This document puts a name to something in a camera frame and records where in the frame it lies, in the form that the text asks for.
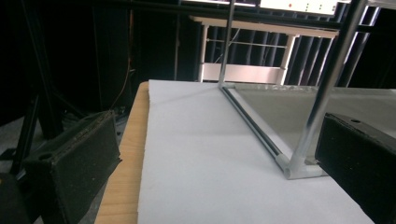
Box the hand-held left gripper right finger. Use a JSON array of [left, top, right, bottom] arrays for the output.
[[315, 113, 396, 224]]

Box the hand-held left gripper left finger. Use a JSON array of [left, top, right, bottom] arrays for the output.
[[23, 110, 122, 224]]

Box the wooden table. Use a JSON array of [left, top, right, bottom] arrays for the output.
[[94, 81, 150, 224]]

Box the black metal stand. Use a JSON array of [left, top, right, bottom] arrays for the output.
[[8, 0, 85, 175]]

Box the white mat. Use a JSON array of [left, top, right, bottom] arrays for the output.
[[136, 79, 375, 224]]

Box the white device with red dots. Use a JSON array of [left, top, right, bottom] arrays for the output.
[[259, 0, 339, 16]]

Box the metal frame rack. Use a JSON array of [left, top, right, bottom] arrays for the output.
[[218, 0, 396, 181]]

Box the orange cable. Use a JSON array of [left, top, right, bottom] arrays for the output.
[[109, 8, 134, 110]]

